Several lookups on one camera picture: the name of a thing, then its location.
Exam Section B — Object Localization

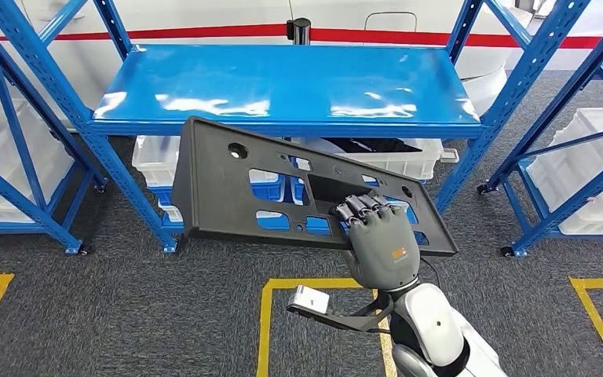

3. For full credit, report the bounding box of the black stanchion post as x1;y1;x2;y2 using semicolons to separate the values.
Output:
286;16;313;46

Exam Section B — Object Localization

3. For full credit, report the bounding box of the black part in crate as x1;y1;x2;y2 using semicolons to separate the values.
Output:
322;137;423;155

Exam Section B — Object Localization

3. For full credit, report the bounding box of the blue metal shelf rack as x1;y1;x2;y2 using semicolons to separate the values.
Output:
0;5;108;257
477;15;603;259
0;0;594;256

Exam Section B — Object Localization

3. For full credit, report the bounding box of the white car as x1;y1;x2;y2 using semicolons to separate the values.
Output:
0;0;552;118

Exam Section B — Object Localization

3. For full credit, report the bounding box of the black plastic plate bracket part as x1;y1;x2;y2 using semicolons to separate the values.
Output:
170;115;459;258

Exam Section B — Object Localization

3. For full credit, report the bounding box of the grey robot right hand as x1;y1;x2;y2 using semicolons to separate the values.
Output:
331;193;422;292

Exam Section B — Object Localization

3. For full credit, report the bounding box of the pale wrist camera on bracket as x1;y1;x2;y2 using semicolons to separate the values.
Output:
287;284;393;334

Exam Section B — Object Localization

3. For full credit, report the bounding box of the white crate stack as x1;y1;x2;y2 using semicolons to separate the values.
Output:
0;96;75;225
524;108;603;236

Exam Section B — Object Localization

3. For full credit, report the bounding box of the red barrier belt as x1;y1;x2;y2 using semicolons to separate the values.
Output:
0;23;290;44
309;28;603;51

